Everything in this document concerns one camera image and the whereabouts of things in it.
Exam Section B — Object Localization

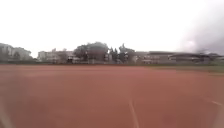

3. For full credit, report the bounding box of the large dark tree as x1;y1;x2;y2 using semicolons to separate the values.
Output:
73;41;110;63

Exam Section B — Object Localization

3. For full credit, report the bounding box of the group of dark trees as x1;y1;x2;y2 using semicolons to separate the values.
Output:
109;43;137;64

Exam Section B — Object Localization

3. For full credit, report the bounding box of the pale building with trees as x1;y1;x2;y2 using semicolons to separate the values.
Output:
0;42;34;63

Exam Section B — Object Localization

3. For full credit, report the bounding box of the long low building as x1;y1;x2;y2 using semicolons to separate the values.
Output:
135;50;224;65

